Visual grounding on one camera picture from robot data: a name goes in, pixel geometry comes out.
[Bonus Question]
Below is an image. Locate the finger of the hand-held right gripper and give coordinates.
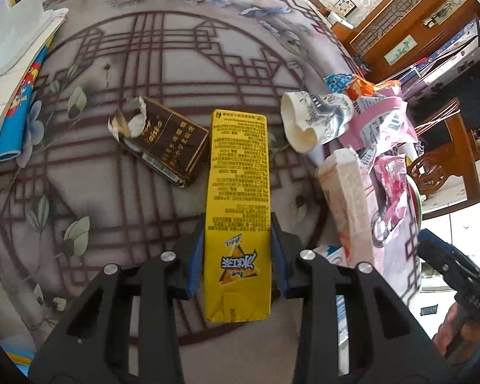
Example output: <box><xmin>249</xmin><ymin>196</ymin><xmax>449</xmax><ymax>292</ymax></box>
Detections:
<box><xmin>418</xmin><ymin>229</ymin><xmax>480</xmax><ymax>289</ymax></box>

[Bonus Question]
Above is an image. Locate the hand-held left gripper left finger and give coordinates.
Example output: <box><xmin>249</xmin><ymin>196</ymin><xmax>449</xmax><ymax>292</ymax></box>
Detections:
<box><xmin>28</xmin><ymin>212</ymin><xmax>206</xmax><ymax>384</ymax></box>

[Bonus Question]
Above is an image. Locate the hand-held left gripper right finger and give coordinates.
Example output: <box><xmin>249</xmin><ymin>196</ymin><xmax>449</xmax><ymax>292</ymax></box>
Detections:
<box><xmin>269</xmin><ymin>211</ymin><xmax>452</xmax><ymax>384</ymax></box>

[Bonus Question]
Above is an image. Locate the yellow drink carton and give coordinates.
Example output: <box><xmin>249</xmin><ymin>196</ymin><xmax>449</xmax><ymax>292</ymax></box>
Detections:
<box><xmin>203</xmin><ymin>109</ymin><xmax>273</xmax><ymax>324</ymax></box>

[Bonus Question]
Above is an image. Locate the pink foil wrapper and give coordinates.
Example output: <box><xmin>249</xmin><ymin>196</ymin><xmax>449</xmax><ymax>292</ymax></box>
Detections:
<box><xmin>371</xmin><ymin>155</ymin><xmax>409</xmax><ymax>245</ymax></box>

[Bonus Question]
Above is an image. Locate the orange snack bag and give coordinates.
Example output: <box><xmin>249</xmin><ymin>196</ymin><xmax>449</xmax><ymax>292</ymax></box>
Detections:
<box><xmin>324</xmin><ymin>73</ymin><xmax>401</xmax><ymax>100</ymax></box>

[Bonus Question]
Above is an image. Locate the person's right hand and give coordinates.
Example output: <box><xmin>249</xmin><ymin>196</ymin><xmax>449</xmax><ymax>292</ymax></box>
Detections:
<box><xmin>432</xmin><ymin>302</ymin><xmax>480</xmax><ymax>358</ymax></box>

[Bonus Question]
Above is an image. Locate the blue white packet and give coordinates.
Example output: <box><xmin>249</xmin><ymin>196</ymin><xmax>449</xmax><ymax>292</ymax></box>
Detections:
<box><xmin>315</xmin><ymin>244</ymin><xmax>355</xmax><ymax>350</ymax></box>

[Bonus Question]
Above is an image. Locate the beige tall carton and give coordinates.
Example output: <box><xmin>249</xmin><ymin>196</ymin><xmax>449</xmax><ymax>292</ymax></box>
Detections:
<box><xmin>315</xmin><ymin>147</ymin><xmax>385</xmax><ymax>273</ymax></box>

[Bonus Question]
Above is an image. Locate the carved wooden chair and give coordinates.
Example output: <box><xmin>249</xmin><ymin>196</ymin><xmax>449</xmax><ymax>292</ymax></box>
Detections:
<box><xmin>406</xmin><ymin>108</ymin><xmax>480</xmax><ymax>220</ymax></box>

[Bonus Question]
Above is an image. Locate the brown cigarette pack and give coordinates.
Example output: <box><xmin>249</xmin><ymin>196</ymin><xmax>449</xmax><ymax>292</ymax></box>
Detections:
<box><xmin>108</xmin><ymin>96</ymin><xmax>210</xmax><ymax>188</ymax></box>

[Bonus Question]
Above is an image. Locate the pink mailer bag with label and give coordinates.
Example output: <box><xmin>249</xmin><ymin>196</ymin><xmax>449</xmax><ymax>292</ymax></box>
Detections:
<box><xmin>352</xmin><ymin>96</ymin><xmax>419</xmax><ymax>164</ymax></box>

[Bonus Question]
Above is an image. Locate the printed paper cup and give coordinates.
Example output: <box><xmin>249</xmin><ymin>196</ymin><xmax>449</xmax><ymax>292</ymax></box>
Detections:
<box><xmin>281</xmin><ymin>91</ymin><xmax>355</xmax><ymax>153</ymax></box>

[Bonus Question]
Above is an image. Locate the blue bordered leaning board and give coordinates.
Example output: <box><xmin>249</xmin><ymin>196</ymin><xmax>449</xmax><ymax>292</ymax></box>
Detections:
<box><xmin>400</xmin><ymin>20</ymin><xmax>480</xmax><ymax>89</ymax></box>

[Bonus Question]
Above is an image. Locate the small bamboo painting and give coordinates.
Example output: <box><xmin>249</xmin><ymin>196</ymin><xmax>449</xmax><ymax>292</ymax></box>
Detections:
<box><xmin>384</xmin><ymin>34</ymin><xmax>419</xmax><ymax>67</ymax></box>

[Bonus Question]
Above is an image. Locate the blue picture book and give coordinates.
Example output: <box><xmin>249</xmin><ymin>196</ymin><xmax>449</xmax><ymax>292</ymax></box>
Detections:
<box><xmin>0</xmin><ymin>44</ymin><xmax>49</xmax><ymax>164</ymax></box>

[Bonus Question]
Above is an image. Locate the tall scroll painting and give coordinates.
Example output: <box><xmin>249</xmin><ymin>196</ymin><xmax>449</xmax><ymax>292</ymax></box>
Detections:
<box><xmin>424</xmin><ymin>0</ymin><xmax>470</xmax><ymax>27</ymax></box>

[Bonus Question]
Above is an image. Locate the framed star picture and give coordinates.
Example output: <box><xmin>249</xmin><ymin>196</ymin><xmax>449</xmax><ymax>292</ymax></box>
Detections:
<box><xmin>334</xmin><ymin>0</ymin><xmax>358</xmax><ymax>19</ymax></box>

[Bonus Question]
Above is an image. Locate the stack of white papers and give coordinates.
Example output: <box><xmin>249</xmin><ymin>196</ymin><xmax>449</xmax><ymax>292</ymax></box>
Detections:
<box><xmin>0</xmin><ymin>0</ymin><xmax>68</xmax><ymax>156</ymax></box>

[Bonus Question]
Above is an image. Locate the beaded string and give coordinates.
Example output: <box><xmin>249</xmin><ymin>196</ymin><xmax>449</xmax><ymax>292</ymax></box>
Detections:
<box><xmin>416</xmin><ymin>102</ymin><xmax>460</xmax><ymax>132</ymax></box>

